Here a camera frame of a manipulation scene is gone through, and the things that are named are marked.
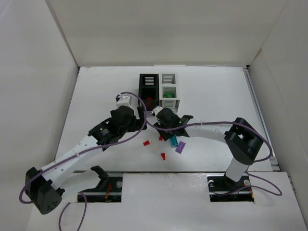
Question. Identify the red lego piece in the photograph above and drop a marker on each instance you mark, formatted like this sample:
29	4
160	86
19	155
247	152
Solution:
150	103

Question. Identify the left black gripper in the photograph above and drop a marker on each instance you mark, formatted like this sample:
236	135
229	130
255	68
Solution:
140	118

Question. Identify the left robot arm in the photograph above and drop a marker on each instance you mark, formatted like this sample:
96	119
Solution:
48	186

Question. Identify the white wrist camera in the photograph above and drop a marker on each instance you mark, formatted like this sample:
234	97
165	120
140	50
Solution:
156	110
124	100

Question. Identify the black slotted container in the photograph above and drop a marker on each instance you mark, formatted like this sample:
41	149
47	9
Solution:
149	87

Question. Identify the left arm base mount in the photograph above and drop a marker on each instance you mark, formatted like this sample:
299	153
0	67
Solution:
107	190

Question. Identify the purple lego brick lower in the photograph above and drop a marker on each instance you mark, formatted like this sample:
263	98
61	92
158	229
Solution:
180	147

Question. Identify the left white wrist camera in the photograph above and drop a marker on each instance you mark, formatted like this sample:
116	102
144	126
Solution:
124	100

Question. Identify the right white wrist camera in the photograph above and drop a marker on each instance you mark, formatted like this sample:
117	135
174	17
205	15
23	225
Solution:
156	110

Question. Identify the white slotted container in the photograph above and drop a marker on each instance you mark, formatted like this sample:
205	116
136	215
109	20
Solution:
169	84

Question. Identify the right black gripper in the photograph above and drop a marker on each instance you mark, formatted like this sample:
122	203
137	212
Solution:
159	123

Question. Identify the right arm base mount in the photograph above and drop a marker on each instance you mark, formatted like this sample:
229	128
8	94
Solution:
222	189

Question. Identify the teal lego plate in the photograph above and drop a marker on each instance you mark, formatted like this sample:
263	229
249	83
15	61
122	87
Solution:
174	141

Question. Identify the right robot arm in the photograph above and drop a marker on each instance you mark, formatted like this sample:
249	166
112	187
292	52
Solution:
241	138

